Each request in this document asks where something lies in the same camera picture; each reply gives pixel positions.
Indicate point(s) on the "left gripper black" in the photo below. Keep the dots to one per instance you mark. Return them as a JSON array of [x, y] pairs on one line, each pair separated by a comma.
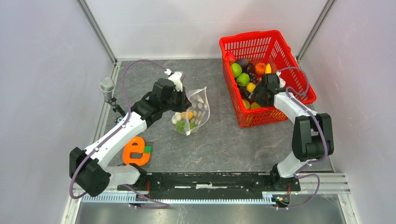
[[185, 103]]

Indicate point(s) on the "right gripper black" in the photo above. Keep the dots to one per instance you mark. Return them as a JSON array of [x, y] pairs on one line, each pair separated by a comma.
[[258, 99]]

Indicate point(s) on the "yellow green pepper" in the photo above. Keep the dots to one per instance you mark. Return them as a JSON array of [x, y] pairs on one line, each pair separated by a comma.
[[254, 105]]

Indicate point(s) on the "yellow orange lemon fruit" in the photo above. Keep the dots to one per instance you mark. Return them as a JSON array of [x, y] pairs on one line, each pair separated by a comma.
[[186, 115]]

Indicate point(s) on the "clear dotted zip top bag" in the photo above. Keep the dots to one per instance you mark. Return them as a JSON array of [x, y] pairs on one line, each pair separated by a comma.
[[199, 107]]

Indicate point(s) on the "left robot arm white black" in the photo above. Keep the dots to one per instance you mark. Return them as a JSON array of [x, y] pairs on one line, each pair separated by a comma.
[[89, 168]]

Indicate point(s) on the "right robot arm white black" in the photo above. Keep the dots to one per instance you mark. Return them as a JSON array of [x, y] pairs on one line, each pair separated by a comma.
[[312, 139]]

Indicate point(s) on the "purple eggplant top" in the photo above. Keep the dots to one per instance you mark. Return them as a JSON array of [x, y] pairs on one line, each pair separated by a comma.
[[243, 62]]

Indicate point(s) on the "yellow lemon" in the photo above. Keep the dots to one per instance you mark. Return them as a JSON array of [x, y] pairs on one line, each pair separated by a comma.
[[251, 87]]

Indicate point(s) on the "dark eggplant lower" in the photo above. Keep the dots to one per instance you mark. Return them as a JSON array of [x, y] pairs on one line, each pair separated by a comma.
[[244, 92]]

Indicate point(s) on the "dark purple grape bunch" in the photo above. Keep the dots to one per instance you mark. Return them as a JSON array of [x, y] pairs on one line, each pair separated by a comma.
[[254, 78]]

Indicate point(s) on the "small yellow fruit low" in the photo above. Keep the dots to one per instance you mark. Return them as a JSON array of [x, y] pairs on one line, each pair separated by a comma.
[[246, 104]]

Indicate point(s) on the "yellow banana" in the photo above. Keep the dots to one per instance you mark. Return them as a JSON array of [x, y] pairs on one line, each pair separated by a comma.
[[268, 69]]

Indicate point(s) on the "green wrinkled cabbage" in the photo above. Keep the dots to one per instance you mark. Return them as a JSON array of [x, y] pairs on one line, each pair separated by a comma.
[[243, 79]]

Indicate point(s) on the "orange pumpkin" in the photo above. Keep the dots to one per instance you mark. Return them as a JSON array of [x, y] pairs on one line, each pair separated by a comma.
[[260, 69]]

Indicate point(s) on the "green apple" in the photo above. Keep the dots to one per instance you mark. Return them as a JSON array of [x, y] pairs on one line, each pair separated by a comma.
[[236, 69]]

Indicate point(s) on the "red plastic basket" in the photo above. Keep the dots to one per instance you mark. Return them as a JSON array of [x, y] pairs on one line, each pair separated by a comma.
[[263, 47]]

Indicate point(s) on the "red apple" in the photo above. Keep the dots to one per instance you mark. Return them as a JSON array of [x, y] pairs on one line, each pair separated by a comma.
[[230, 57]]

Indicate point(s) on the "green small block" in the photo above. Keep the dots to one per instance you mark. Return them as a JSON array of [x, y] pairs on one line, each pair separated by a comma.
[[147, 149]]

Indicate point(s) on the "grey microphone on stand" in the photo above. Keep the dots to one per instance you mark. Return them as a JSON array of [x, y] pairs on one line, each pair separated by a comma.
[[107, 87]]

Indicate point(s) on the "orange letter e toy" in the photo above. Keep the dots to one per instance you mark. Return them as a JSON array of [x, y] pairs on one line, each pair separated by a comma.
[[133, 152]]

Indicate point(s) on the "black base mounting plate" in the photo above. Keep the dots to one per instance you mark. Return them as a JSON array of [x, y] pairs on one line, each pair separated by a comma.
[[212, 185]]

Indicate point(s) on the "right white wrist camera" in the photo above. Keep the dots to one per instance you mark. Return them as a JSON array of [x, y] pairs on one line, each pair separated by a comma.
[[282, 82]]

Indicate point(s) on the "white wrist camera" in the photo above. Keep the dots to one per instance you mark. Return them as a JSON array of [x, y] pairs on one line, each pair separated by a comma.
[[176, 77], [282, 82]]

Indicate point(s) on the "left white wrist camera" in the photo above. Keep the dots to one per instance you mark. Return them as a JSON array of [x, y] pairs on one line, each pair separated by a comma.
[[176, 77]]

